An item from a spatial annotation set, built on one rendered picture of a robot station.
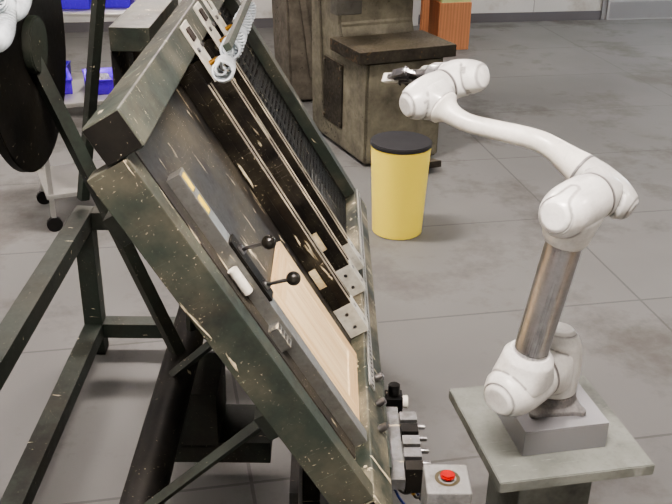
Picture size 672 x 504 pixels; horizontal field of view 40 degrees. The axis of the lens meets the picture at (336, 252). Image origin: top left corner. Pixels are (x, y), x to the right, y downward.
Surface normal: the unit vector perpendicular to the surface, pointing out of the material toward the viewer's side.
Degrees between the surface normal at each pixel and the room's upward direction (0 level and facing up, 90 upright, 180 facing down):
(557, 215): 84
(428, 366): 0
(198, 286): 90
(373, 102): 90
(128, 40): 90
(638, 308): 0
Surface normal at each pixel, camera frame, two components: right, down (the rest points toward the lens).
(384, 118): 0.40, 0.40
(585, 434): 0.19, 0.43
